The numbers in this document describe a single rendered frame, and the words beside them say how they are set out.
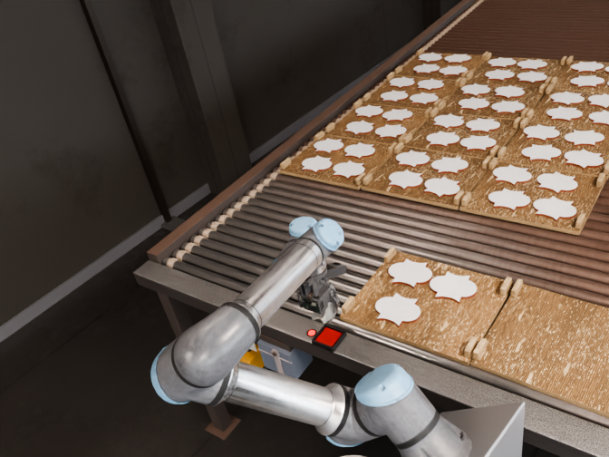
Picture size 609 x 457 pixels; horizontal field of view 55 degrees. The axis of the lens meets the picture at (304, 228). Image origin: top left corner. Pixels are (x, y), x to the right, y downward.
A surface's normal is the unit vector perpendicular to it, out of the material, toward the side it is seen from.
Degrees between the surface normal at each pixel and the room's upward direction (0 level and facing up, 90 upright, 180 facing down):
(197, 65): 90
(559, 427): 0
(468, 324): 0
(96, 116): 90
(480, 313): 0
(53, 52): 90
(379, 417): 80
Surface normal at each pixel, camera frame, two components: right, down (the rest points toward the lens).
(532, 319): -0.17, -0.80
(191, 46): 0.77, 0.26
